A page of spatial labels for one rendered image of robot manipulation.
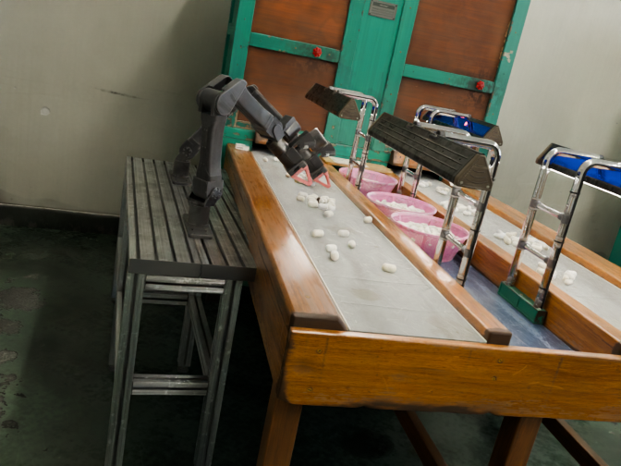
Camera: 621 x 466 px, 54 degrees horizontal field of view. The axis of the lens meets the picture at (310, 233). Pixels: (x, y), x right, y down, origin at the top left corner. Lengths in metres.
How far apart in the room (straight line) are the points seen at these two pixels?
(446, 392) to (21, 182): 2.89
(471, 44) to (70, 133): 2.17
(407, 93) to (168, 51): 1.36
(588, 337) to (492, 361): 0.34
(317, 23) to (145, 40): 1.08
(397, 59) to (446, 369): 1.97
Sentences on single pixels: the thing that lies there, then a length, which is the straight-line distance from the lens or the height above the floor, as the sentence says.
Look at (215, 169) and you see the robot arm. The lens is 1.81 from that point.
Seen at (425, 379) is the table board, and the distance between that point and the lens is 1.28.
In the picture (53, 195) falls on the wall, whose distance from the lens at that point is 3.73.
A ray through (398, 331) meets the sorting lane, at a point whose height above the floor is 0.74.
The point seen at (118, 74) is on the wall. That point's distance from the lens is 3.59.
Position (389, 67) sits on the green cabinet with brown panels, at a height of 1.24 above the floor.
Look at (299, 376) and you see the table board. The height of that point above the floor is 0.64.
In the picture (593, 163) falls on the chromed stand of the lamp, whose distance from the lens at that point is 1.65.
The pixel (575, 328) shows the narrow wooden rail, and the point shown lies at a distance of 1.63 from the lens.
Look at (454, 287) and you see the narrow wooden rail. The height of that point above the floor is 0.76.
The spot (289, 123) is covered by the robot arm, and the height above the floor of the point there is 1.00.
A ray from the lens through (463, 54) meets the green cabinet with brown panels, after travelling 3.14.
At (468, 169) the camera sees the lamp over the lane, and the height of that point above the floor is 1.08.
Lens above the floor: 1.23
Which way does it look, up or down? 16 degrees down
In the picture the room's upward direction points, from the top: 11 degrees clockwise
